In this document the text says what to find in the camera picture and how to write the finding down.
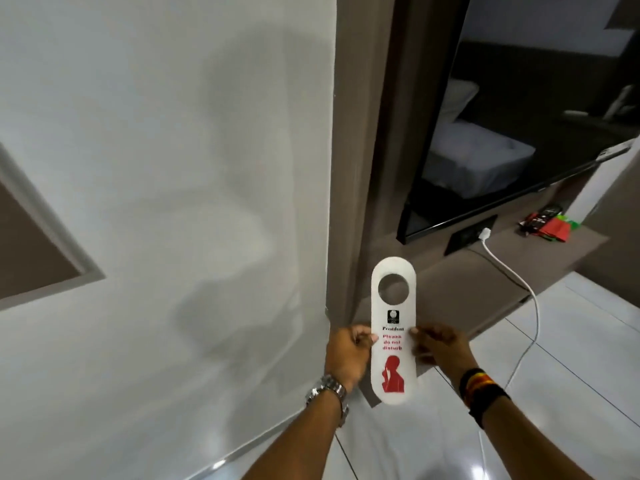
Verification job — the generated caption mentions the person's right hand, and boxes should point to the person's right hand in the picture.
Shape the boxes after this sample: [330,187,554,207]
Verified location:
[409,324,479,383]

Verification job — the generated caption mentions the person's left hand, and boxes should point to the person's left hand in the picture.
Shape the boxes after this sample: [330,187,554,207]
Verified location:
[324,324,380,394]

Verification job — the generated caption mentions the white door hanger sign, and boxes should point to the white door hanger sign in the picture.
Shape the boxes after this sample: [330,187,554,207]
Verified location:
[370,256,418,408]

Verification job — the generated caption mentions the person's left forearm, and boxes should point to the person's left forearm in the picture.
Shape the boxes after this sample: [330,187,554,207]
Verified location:
[239,392,350,480]

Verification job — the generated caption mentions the person's right forearm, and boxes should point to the person's right forearm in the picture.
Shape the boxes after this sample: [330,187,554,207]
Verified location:
[474,395,593,480]

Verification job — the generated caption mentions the silver metal wristwatch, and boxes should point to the silver metal wristwatch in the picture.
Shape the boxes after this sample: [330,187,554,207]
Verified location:
[305,374,350,428]

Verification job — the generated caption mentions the black wristband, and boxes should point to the black wristband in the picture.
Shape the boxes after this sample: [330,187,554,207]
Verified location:
[468,383,512,429]

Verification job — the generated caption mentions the black remote control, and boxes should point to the black remote control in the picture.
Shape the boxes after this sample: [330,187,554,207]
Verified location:
[519,206,566,236]

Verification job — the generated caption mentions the red and green packets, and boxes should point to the red and green packets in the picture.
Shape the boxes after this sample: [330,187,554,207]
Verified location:
[525,214,581,244]

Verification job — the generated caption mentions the black flat screen television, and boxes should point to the black flat screen television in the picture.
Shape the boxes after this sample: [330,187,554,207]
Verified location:
[396,0,632,246]

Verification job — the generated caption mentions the striped woven bracelet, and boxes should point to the striped woven bracelet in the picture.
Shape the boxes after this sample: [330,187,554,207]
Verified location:
[458,368,496,406]

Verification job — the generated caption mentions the brown wooden wall shelf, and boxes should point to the brown wooden wall shelf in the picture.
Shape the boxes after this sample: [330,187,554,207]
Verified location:
[348,213,611,336]

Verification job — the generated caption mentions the black wall socket panel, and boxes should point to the black wall socket panel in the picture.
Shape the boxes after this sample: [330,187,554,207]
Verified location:
[444,214,499,257]

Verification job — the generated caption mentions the white charger cable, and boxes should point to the white charger cable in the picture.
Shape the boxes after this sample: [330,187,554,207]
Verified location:
[476,239,542,480]

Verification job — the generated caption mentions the brown wooden wall panel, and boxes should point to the brown wooden wall panel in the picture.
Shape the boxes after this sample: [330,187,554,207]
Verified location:
[324,0,473,323]

